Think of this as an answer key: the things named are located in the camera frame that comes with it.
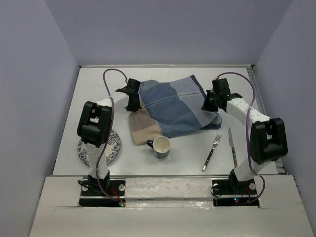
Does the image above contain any steel table knife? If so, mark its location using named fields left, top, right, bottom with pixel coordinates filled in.
left=228, top=127, right=237, bottom=168

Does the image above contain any steel fork patterned handle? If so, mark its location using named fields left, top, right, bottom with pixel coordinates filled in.
left=201, top=134, right=222, bottom=172

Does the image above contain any blue beige checked cloth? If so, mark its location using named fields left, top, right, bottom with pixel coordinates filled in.
left=129, top=75, right=222, bottom=145

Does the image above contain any blue floral plate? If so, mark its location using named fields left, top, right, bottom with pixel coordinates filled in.
left=77, top=129, right=121, bottom=166

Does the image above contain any dark green mug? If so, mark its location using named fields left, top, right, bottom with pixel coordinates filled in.
left=146, top=136, right=171, bottom=159

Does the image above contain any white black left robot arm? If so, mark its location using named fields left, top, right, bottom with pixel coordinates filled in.
left=77, top=79, right=143, bottom=196

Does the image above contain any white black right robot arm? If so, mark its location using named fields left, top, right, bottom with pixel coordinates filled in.
left=201, top=79, right=288, bottom=197

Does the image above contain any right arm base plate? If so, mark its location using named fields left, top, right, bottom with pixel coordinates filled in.
left=210, top=179, right=259, bottom=207

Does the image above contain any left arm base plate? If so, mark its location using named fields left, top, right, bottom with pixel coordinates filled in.
left=78, top=178, right=126, bottom=207

